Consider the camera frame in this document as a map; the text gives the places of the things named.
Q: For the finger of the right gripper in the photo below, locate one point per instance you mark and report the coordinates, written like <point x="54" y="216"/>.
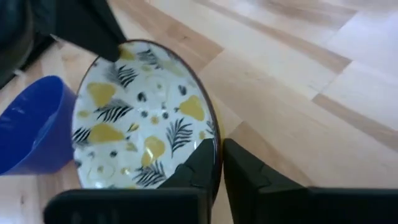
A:
<point x="90" y="28"/>

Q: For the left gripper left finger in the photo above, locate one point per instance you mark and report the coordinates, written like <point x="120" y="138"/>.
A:
<point x="124" y="207"/>

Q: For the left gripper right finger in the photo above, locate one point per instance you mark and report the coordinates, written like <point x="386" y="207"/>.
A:
<point x="280" y="205"/>

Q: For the leaf-patterned yellow mini bowl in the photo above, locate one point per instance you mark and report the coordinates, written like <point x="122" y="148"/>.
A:
<point x="140" y="109"/>

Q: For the blue mini bowl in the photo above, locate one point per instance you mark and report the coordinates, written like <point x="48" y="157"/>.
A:
<point x="31" y="133"/>

